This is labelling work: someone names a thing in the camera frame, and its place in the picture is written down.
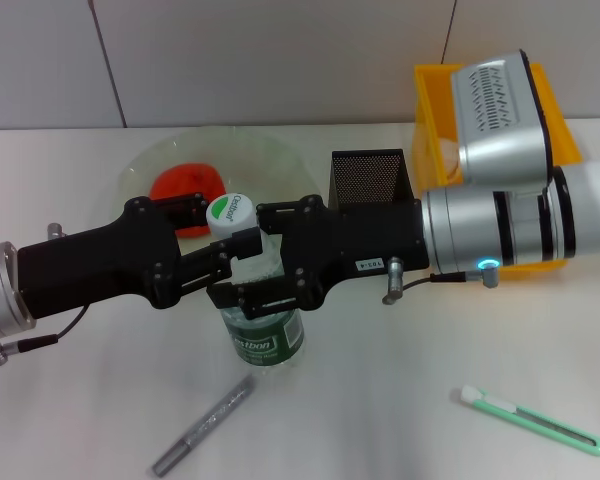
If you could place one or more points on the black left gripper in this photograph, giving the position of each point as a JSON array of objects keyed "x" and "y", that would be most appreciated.
[{"x": 90, "y": 270}]

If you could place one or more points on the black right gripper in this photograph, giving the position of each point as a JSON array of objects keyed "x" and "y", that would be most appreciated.
[{"x": 360, "y": 240}]

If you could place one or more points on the clear water bottle green label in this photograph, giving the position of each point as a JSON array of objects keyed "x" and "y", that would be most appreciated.
[{"x": 230, "y": 215}]

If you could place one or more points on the orange fruit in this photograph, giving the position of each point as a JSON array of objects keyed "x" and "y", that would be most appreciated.
[{"x": 187, "y": 182}]

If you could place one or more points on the white paper ball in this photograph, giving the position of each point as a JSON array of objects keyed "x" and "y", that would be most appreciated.
[{"x": 450, "y": 160}]

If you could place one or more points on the mint green utility knife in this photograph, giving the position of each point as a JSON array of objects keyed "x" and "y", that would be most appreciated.
[{"x": 530, "y": 422}]

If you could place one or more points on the pale green glass fruit plate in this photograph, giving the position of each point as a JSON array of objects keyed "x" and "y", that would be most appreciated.
[{"x": 275, "y": 165}]

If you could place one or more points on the black mesh pen holder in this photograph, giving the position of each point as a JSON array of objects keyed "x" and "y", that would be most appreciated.
[{"x": 367, "y": 175}]

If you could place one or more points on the grey marker pen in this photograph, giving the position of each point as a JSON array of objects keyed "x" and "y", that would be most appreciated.
[{"x": 205, "y": 425}]

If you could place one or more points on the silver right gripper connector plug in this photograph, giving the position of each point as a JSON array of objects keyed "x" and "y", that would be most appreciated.
[{"x": 394, "y": 280}]

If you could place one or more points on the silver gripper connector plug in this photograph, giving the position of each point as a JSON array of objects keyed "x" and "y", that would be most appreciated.
[
  {"x": 394, "y": 280},
  {"x": 56, "y": 231}
]

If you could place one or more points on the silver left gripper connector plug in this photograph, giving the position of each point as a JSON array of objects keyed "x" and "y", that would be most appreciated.
[{"x": 56, "y": 231}]

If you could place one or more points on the yellow plastic storage bin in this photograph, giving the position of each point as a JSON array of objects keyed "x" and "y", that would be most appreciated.
[{"x": 430, "y": 125}]

